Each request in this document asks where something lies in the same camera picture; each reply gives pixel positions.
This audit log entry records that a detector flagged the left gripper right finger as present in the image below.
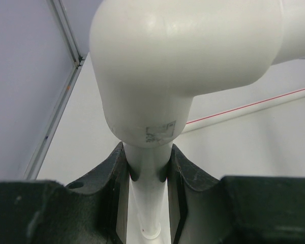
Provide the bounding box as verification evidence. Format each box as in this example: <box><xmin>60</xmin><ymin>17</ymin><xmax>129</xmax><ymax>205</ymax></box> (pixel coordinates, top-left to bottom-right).
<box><xmin>167</xmin><ymin>146</ymin><xmax>305</xmax><ymax>243</ymax></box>

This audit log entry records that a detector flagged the white PVC pipe frame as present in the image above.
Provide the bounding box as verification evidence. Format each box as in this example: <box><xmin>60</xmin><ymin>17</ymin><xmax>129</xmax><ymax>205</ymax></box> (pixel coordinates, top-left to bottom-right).
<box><xmin>89</xmin><ymin>1</ymin><xmax>305</xmax><ymax>243</ymax></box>

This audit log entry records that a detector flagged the grey aluminium frame post left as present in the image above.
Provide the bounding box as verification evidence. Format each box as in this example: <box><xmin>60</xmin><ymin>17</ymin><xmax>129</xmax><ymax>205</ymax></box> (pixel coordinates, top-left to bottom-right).
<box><xmin>19</xmin><ymin>1</ymin><xmax>85</xmax><ymax>179</ymax></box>

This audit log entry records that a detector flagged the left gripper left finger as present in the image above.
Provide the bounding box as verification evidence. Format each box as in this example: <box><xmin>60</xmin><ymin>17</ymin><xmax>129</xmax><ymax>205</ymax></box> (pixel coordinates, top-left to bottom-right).
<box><xmin>0</xmin><ymin>143</ymin><xmax>129</xmax><ymax>243</ymax></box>

